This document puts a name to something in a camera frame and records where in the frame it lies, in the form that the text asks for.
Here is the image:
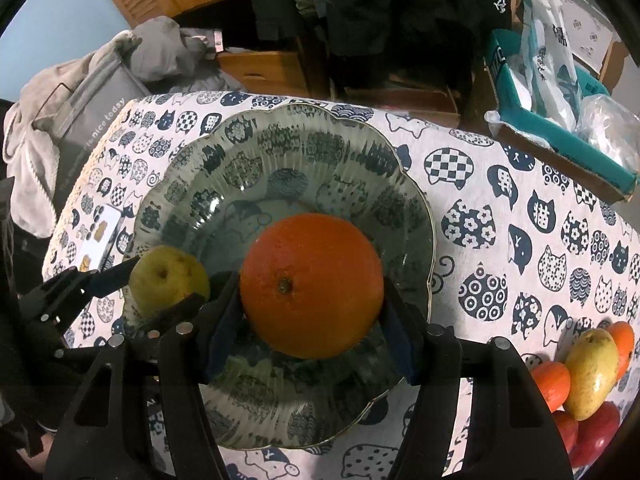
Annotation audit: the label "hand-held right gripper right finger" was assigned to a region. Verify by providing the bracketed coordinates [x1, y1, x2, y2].
[380, 285, 576, 480]

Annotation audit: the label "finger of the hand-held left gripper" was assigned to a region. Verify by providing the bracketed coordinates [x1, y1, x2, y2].
[30, 256, 142, 322]
[131, 293, 205, 347]

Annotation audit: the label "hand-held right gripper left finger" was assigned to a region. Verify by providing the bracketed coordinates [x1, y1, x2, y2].
[44, 271, 246, 480]

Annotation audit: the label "large orange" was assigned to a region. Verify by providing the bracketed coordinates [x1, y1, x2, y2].
[239, 213, 386, 360]

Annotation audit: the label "small tangerine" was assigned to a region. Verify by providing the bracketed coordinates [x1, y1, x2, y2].
[531, 361, 572, 413]
[606, 321, 636, 381]

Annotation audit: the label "red apple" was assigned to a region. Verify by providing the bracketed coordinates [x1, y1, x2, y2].
[567, 401, 623, 468]
[550, 410, 580, 453]

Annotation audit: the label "clear glass fluted bowl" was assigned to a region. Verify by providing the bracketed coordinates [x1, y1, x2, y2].
[122, 100, 438, 451]

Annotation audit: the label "white sticker sheet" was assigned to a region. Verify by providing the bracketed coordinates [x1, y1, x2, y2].
[75, 205, 123, 273]

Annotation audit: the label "cat print tablecloth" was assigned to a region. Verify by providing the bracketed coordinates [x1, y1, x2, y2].
[42, 91, 640, 480]

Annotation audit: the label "grey fabric bag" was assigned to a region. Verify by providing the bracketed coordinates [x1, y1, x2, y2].
[52, 67, 151, 211]

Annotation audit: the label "grey bag with text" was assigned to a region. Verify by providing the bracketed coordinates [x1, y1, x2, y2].
[2, 30, 141, 238]

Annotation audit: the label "dark grey hoodie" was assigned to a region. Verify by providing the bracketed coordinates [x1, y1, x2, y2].
[115, 16, 241, 95]

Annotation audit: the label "brown wooden crate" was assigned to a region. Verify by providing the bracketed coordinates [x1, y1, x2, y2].
[345, 77, 463, 128]

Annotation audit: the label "light wooden crate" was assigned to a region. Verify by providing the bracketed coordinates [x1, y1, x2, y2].
[217, 49, 311, 98]

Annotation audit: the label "clear plastic bag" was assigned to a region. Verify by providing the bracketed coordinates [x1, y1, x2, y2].
[575, 94, 640, 173]

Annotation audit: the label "printed white plastic bag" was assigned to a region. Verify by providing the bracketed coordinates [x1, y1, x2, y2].
[505, 0, 583, 128]

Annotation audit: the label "dark hanging jackets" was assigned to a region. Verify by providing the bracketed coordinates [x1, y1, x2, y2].
[237, 0, 511, 91]

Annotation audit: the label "white labelled box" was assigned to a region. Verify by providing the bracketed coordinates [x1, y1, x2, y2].
[567, 0, 618, 63]

